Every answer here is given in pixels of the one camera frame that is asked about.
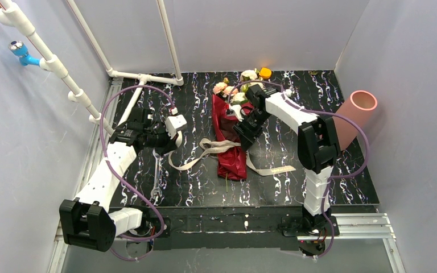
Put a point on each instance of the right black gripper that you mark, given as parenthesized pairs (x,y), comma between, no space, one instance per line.
(247,125)

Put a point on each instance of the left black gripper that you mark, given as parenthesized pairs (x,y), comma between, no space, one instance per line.
(165,141)

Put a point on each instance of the red flower bouquet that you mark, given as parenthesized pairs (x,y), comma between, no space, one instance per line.
(231,162)

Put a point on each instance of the cream ribbon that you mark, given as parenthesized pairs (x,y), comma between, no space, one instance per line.
(216,147)

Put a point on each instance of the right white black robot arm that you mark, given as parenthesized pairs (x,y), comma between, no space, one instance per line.
(318,148)

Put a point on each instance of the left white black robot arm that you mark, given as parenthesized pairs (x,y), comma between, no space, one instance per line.
(86,220)

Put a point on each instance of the pink cylindrical vase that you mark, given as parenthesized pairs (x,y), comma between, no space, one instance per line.
(359,108)

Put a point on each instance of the small orange yellow cap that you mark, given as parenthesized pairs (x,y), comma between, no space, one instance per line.
(265,73)

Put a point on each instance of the blue pipe fitting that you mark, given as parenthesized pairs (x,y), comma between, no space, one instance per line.
(19,49)

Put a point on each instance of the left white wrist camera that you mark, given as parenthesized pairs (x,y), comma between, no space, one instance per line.
(175,122)

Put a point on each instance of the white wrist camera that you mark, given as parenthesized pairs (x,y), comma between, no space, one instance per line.
(237,111)
(175,122)

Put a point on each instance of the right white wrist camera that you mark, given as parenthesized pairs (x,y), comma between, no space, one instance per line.
(237,111)

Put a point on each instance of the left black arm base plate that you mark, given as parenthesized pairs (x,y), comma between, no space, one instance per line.
(150,227)

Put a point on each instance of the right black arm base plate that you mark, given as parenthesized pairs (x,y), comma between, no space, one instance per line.
(296,226)

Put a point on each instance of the aluminium rail frame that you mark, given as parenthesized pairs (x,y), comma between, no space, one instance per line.
(255,222)

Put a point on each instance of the white pvc pipe frame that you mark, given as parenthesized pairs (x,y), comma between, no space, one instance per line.
(62,98)

